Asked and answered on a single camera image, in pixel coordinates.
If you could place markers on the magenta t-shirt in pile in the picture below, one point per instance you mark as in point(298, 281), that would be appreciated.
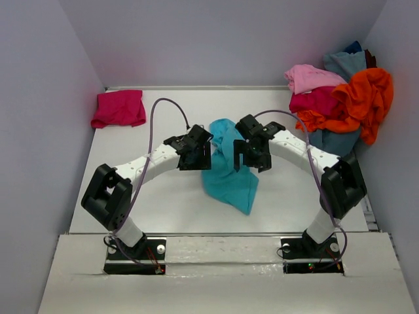
point(319, 100)

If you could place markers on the maroon t-shirt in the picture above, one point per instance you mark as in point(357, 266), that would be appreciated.
point(370, 60)

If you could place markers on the turquoise t-shirt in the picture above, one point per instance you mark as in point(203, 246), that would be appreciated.
point(222, 182)

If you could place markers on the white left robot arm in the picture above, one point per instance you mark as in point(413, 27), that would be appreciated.
point(111, 191)

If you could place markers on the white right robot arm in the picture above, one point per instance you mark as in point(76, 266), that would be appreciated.
point(339, 179)

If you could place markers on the pink t-shirt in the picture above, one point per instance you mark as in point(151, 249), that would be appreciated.
point(304, 78)

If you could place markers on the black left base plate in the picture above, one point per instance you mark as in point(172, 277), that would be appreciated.
point(146, 258)

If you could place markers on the slate blue t-shirt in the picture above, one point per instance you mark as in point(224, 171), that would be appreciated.
point(339, 144)

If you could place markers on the grey-blue t-shirt at back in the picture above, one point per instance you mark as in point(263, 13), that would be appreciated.
point(344, 64)

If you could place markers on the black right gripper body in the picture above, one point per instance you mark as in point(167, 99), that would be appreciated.
point(260, 159)

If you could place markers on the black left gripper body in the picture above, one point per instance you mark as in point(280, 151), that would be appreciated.
point(201, 161)

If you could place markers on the folded magenta t-shirt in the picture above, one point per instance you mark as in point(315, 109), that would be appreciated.
point(119, 108)

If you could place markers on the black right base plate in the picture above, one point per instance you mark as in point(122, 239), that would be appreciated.
point(297, 259)

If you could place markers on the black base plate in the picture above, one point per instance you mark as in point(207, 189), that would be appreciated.
point(146, 258)
point(297, 259)

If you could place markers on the orange t-shirt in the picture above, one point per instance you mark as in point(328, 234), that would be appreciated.
point(365, 100)

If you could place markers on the dark blue t-shirt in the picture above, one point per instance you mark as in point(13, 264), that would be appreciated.
point(353, 48)

